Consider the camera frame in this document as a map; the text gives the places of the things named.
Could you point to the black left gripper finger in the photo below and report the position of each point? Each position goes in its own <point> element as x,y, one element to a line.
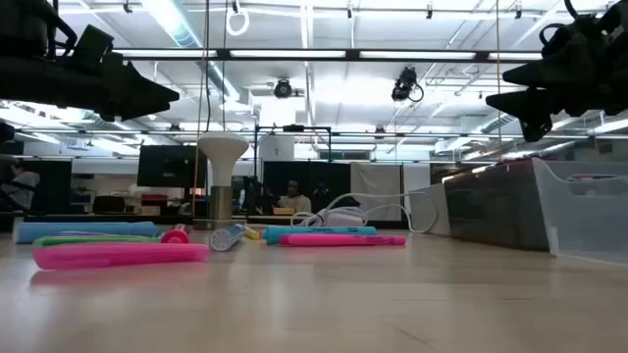
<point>142,105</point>
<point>137,78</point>

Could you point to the light blue short highlighter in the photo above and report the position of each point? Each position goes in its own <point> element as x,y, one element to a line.
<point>88,230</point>

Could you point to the yellow slim clip highlighter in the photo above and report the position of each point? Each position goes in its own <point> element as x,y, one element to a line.
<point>251,233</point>

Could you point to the person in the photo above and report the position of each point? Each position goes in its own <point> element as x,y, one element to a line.
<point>294,201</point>
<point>19,184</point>

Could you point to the clear plastic bin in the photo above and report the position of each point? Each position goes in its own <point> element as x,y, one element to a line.
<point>584,220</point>

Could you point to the white partition sheet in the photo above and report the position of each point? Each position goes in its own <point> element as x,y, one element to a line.
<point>375,191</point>

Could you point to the thick red marker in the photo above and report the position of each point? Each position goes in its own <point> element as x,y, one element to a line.
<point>175,237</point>

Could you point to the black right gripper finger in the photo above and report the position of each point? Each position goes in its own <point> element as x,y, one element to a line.
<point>535,105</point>
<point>544,73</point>

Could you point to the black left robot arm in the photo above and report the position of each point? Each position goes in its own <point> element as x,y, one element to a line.
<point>24,24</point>

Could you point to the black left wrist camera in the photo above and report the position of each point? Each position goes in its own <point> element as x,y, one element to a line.
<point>93,41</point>

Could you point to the black aluminium rig frame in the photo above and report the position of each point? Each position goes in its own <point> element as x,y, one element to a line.
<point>172,218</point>

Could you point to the purple short highlighter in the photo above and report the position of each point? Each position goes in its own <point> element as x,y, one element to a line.
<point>73,234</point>

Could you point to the silver ceiling air duct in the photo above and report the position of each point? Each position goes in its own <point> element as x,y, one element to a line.
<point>181,29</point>

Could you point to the dark smoky plastic bin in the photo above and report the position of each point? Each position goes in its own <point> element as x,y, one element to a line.
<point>495,206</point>

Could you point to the black wall monitor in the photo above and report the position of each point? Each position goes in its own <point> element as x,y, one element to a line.
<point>169,166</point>

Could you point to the black partition panel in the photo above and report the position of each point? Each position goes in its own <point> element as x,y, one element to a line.
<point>306,184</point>

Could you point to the green short highlighter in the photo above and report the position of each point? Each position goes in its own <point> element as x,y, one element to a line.
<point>93,240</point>

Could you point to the red storage crate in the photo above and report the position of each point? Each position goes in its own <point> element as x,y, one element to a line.
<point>154,199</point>

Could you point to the pink short highlighter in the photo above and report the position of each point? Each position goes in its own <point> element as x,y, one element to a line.
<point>118,256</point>

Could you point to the teal Sharpie highlighter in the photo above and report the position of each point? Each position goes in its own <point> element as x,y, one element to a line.
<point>319,232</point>

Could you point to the overhead light bar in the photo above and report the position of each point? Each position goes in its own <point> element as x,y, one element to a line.
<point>294,54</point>

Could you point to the pink Sharpie highlighter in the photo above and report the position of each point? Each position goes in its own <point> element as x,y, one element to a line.
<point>343,239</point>

